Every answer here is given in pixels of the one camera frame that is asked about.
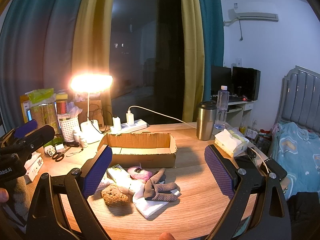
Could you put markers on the blue patterned blanket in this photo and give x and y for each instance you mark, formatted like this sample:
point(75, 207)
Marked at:
point(297, 151)

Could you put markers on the green paper cup package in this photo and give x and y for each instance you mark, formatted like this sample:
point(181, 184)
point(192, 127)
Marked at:
point(42, 108)

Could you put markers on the white air conditioner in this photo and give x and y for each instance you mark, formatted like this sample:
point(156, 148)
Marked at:
point(257, 11)

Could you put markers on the stainless steel tumbler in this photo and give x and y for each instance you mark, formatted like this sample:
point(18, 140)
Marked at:
point(205, 120)

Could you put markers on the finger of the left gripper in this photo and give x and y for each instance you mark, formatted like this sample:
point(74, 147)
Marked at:
point(31, 142)
point(20, 132)

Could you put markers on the brown cardboard box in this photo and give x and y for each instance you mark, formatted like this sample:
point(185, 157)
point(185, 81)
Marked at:
point(146, 149)

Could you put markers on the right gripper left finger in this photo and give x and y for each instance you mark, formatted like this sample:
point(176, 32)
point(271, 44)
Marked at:
point(47, 218)

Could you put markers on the red thread spool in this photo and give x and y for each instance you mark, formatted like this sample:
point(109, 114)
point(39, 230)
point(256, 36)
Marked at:
point(61, 107)

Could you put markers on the white charger with black cable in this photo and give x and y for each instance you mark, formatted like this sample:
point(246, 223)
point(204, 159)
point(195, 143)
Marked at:
point(116, 123)

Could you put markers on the white pill bottle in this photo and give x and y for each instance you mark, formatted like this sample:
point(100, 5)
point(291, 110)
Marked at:
point(83, 141)

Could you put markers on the grey padded headboard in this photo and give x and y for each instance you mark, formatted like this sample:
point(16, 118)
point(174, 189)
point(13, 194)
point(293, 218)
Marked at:
point(299, 99)

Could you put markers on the white plastic basket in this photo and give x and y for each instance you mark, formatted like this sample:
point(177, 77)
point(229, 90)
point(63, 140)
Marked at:
point(68, 127)

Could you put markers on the clear plastic water bottle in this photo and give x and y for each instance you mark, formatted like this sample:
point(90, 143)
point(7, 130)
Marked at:
point(222, 108)

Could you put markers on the black computer monitor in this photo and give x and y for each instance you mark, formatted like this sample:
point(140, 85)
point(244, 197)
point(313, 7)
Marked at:
point(246, 82)

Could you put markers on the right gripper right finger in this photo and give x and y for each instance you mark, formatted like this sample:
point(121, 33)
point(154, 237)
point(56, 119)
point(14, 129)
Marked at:
point(270, 217)

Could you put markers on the white power strip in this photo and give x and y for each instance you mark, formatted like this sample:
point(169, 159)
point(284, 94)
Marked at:
point(126, 128)

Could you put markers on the white embossed paper towel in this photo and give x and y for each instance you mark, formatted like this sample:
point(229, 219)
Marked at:
point(146, 207)

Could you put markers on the black phone on table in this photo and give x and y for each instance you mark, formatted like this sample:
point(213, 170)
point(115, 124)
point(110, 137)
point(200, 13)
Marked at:
point(270, 165)

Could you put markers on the brown paper bag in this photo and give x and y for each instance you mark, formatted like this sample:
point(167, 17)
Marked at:
point(95, 112)

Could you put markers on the black scissors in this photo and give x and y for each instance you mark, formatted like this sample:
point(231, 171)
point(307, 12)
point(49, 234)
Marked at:
point(60, 153)

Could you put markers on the brown teddy bear plush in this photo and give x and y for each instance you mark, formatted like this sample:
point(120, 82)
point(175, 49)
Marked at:
point(113, 197)

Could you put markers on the person's left hand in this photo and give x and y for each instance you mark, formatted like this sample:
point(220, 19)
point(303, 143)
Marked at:
point(4, 196)

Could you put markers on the pink fluffy plush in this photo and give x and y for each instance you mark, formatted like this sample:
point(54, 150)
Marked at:
point(138, 173)

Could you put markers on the yellow tissue pack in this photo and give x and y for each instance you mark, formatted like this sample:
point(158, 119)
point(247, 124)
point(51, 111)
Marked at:
point(233, 143)

